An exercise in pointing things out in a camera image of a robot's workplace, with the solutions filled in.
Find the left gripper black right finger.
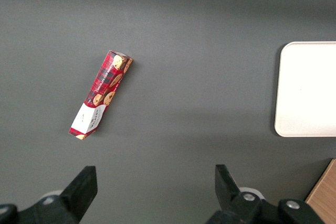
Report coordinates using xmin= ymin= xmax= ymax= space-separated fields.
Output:
xmin=206 ymin=164 xmax=264 ymax=224

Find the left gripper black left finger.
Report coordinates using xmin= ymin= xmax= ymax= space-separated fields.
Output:
xmin=35 ymin=165 xmax=98 ymax=224

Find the white rectangular tray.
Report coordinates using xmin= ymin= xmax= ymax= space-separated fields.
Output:
xmin=274 ymin=41 xmax=336 ymax=138

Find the red tartan cookie box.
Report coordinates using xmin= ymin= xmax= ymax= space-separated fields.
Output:
xmin=69 ymin=50 xmax=134 ymax=141

